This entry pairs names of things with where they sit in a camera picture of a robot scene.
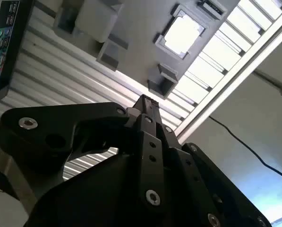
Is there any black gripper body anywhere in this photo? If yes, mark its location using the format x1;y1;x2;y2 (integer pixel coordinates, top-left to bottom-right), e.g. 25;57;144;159
27;153;198;227

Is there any silver CPU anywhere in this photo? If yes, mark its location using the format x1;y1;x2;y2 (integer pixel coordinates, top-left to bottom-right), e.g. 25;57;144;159
163;15;204;56

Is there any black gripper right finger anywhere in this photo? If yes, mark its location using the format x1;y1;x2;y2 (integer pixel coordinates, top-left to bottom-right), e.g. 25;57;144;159
151;98;273;227

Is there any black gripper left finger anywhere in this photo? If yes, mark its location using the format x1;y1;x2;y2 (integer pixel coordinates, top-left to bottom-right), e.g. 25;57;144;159
0;94;168;212

